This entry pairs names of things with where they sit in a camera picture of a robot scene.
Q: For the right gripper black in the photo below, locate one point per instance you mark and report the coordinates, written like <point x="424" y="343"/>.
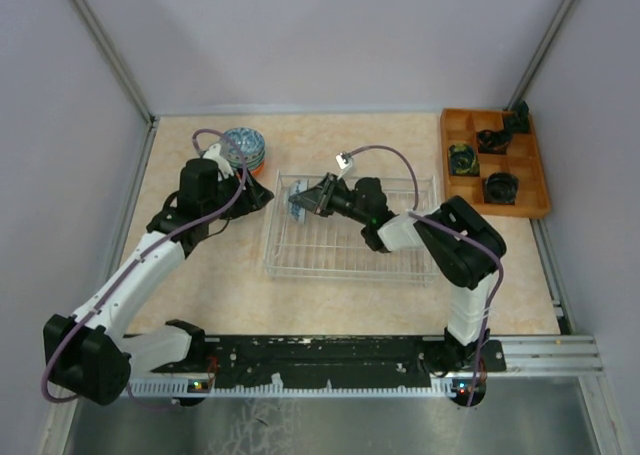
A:
<point x="318" y="199"/>

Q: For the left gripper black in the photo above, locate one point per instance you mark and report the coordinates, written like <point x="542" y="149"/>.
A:
<point x="252" y="198"/>

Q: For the white wire dish rack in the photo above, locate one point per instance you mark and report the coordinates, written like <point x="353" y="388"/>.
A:
<point x="300" y="245"/>

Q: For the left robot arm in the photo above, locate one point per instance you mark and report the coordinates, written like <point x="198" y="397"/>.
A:
<point x="87" y="352"/>

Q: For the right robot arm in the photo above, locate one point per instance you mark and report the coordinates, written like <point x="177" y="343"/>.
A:
<point x="464" y="246"/>

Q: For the orange bottom stacked bowl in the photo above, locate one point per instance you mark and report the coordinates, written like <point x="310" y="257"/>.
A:
<point x="256" y="169"/>

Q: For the top blue stacked bowl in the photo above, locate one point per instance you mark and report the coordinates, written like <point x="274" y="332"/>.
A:
<point x="246" y="141"/>

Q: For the black yellow object in tray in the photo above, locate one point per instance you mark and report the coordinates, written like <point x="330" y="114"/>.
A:
<point x="463" y="160"/>

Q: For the wooden compartment tray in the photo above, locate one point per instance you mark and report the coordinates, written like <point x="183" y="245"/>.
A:
<point x="522" y="159"/>

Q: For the black object tray centre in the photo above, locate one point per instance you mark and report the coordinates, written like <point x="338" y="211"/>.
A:
<point x="493" y="141"/>

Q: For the black round object in tray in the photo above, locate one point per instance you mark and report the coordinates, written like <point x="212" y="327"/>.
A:
<point x="501" y="188"/>

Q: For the black object tray corner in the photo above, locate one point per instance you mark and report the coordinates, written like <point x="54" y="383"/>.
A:
<point x="518" y="121"/>

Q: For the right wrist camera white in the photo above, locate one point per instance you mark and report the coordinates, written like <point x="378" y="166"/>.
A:
<point x="346" y="164"/>

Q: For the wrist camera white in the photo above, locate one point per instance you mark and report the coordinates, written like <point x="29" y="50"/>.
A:
<point x="346" y="164"/>
<point x="216" y="153"/>

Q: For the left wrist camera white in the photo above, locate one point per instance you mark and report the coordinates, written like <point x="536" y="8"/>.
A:
<point x="216" y="153"/>

